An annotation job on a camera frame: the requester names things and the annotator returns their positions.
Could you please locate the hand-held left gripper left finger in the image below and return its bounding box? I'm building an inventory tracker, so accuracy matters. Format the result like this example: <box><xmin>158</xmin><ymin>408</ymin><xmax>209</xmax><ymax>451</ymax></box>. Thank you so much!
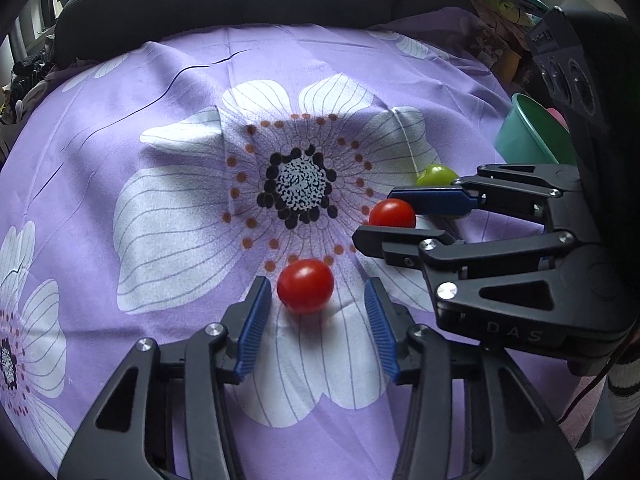
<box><xmin>57</xmin><ymin>276</ymin><xmax>273</xmax><ymax>480</ymax></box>

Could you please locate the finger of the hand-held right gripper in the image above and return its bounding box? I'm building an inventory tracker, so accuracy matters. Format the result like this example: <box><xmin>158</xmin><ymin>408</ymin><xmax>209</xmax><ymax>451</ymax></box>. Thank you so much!
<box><xmin>387</xmin><ymin>162</ymin><xmax>583</xmax><ymax>221</ymax></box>
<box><xmin>352</xmin><ymin>226</ymin><xmax>626</xmax><ymax>346</ymax></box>

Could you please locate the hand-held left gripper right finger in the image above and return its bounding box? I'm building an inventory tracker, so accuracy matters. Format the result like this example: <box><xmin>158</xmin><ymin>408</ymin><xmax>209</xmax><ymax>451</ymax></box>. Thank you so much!
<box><xmin>364</xmin><ymin>278</ymin><xmax>583</xmax><ymax>480</ymax></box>

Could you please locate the green cherry tomato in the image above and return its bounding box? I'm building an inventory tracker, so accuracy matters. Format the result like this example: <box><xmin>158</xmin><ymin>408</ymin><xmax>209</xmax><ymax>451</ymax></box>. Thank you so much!
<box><xmin>416</xmin><ymin>164</ymin><xmax>460</xmax><ymax>187</ymax></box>

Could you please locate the red cherry tomato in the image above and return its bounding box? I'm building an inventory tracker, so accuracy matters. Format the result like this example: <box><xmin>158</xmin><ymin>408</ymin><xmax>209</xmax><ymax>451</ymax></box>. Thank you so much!
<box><xmin>276</xmin><ymin>258</ymin><xmax>335</xmax><ymax>314</ymax></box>
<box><xmin>368</xmin><ymin>199</ymin><xmax>417</xmax><ymax>229</ymax></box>

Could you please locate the green plastic bowl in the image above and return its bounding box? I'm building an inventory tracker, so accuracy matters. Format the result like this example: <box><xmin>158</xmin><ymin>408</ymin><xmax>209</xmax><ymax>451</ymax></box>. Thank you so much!
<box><xmin>494</xmin><ymin>93</ymin><xmax>576</xmax><ymax>165</ymax></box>

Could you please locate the dried petal packet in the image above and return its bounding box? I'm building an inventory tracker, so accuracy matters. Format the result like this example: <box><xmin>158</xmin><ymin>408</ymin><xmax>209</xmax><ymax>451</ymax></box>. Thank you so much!
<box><xmin>470</xmin><ymin>20</ymin><xmax>508</xmax><ymax>68</ymax></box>

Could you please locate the purple floral bedsheet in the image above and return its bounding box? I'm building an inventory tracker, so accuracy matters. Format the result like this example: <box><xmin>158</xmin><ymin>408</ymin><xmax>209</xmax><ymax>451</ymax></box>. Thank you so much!
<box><xmin>0</xmin><ymin>22</ymin><xmax>616</xmax><ymax>480</ymax></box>

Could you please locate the dark sofa backrest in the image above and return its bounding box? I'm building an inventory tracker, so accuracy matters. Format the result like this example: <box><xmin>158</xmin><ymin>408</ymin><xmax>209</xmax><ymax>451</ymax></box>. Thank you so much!
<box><xmin>52</xmin><ymin>0</ymin><xmax>401</xmax><ymax>68</ymax></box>

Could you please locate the dark clothes heap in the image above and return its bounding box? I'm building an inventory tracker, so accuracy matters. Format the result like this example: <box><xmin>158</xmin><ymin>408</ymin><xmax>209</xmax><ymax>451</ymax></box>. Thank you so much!
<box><xmin>0</xmin><ymin>45</ymin><xmax>57</xmax><ymax>126</ymax></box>

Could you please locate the thin dark cable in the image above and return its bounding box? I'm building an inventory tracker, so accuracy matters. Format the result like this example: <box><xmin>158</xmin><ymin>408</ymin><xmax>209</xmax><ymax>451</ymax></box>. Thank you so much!
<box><xmin>557</xmin><ymin>355</ymin><xmax>621</xmax><ymax>426</ymax></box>

